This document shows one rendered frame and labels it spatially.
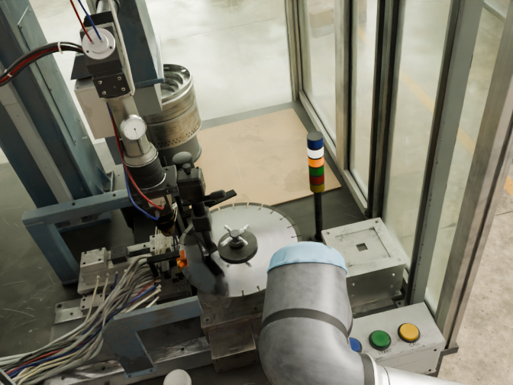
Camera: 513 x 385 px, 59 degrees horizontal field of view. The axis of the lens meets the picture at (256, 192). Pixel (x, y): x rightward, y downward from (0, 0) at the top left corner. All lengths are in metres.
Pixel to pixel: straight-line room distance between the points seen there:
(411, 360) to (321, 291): 0.61
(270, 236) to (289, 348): 0.73
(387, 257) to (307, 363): 0.75
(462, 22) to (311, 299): 0.49
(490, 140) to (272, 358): 0.50
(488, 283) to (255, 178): 1.27
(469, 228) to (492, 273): 1.55
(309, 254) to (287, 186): 1.09
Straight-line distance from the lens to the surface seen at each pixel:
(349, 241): 1.32
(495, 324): 2.34
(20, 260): 1.83
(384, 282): 1.32
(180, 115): 1.74
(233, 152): 1.93
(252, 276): 1.19
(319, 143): 1.25
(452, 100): 0.89
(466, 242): 1.00
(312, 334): 0.58
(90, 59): 0.92
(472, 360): 2.21
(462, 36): 0.83
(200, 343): 1.34
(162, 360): 1.34
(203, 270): 1.23
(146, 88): 1.31
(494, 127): 0.83
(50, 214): 1.44
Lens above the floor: 1.88
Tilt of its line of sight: 41 degrees down
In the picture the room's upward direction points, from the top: 9 degrees counter-clockwise
